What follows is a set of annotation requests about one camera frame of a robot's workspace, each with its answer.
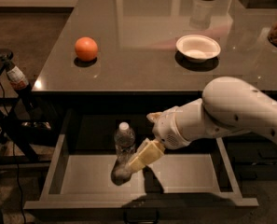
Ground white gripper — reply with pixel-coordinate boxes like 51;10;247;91
128;106;190;172

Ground clear plastic water bottle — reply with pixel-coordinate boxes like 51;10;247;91
114;121;137;166

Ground open grey top drawer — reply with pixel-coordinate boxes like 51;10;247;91
24;110;258;222

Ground black cable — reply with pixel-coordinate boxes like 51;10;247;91
0;63;29;224

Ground orange ball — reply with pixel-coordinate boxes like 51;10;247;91
75;37;98;62

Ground cola bottle with red label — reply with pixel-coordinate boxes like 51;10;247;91
0;53;37;111

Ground white paper bowl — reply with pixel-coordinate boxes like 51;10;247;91
176;35;221;63

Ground metal drawer handle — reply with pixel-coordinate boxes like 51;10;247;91
123;210;159;224

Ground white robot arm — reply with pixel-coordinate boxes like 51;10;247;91
127;77;277;173

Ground dark lower cabinet drawers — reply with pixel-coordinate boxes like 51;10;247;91
223;133;277;180

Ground black side stand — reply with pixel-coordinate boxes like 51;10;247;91
0;49;56;165

